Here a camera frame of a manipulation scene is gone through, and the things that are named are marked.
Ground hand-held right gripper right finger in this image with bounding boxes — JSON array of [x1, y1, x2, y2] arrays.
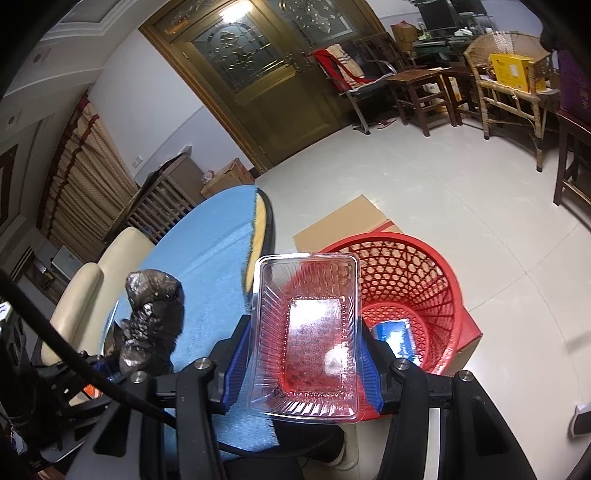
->
[[358, 318, 539, 480]]

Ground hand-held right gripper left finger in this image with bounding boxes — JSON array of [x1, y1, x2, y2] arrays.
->
[[67, 314, 259, 480]]

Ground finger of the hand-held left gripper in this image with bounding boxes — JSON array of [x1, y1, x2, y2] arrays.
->
[[34, 352, 123, 384], [51, 392, 109, 418]]

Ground clear plastic tray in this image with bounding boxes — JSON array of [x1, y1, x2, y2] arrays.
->
[[247, 251, 365, 423]]

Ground black plastic bag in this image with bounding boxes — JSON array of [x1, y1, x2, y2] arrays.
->
[[104, 269, 185, 377]]

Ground red plastic basket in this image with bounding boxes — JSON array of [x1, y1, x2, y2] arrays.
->
[[318, 233, 462, 377]]

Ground blue packet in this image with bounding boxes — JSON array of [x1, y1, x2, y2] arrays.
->
[[373, 318, 422, 367]]

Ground blue tablecloth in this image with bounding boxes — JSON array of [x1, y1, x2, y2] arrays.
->
[[99, 185, 282, 462]]

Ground cream padded chair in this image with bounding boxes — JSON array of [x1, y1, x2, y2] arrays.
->
[[39, 226, 155, 365]]

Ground large cardboard box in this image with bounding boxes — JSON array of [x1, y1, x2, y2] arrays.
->
[[293, 194, 483, 374]]

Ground wooden slatted cabinet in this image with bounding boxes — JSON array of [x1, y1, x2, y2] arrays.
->
[[104, 154, 206, 245]]

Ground striped beige curtain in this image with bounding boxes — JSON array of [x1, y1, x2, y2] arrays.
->
[[37, 95, 139, 264]]

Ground small cardboard box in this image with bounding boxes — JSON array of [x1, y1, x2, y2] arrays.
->
[[201, 158, 256, 199]]

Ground golden glass double door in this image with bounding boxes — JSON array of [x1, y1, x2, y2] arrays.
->
[[139, 0, 389, 176]]

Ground dark wooden chair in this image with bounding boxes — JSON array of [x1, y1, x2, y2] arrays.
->
[[355, 33, 458, 138]]

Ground dark wooden side table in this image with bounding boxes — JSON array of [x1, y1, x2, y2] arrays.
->
[[434, 65, 482, 126]]

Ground tall dark wooden stool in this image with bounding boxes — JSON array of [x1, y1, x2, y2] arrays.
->
[[551, 111, 591, 207]]

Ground wicker armchair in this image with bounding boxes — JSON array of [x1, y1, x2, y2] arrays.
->
[[464, 30, 561, 172]]

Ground red striped towel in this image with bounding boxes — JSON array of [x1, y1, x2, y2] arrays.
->
[[314, 44, 370, 88]]

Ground yellow box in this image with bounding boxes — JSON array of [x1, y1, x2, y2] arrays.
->
[[489, 53, 537, 92]]

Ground brown cardboard box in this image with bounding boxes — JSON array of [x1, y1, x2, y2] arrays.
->
[[392, 22, 422, 54]]

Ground glass computer desk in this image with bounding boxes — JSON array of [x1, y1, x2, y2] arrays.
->
[[411, 27, 482, 52]]

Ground purple bag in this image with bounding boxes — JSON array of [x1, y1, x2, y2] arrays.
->
[[556, 48, 591, 121]]

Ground black computer monitor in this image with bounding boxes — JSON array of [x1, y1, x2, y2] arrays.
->
[[418, 0, 462, 31]]

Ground metal frame chair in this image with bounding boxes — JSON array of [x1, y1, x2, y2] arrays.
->
[[314, 41, 398, 136]]

